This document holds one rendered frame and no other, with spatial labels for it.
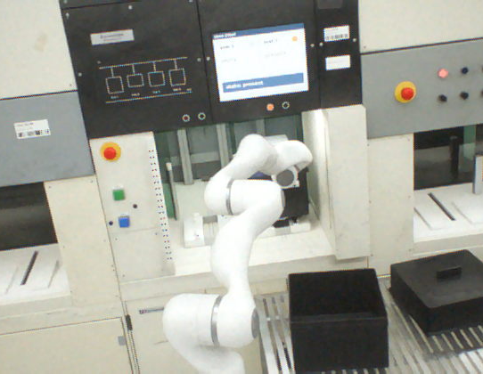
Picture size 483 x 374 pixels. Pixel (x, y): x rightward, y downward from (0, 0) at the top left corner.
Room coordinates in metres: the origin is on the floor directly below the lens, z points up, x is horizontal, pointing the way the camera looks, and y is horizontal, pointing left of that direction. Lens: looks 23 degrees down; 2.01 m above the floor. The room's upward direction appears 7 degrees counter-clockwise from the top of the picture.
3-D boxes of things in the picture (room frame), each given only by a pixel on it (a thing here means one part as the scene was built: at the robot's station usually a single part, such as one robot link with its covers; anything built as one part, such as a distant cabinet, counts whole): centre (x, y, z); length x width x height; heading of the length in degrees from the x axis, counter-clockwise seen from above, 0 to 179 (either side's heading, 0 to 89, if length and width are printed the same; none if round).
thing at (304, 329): (1.68, -0.23, 0.85); 0.28 x 0.28 x 0.17; 85
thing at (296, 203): (2.33, -0.12, 1.06); 0.24 x 0.20 x 0.32; 93
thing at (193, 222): (2.32, 0.14, 0.89); 0.22 x 0.21 x 0.04; 3
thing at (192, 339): (1.34, 0.14, 1.07); 0.19 x 0.12 x 0.24; 72
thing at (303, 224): (2.33, -0.12, 0.89); 0.22 x 0.21 x 0.04; 3
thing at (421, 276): (1.82, -0.62, 0.83); 0.29 x 0.29 x 0.13; 10
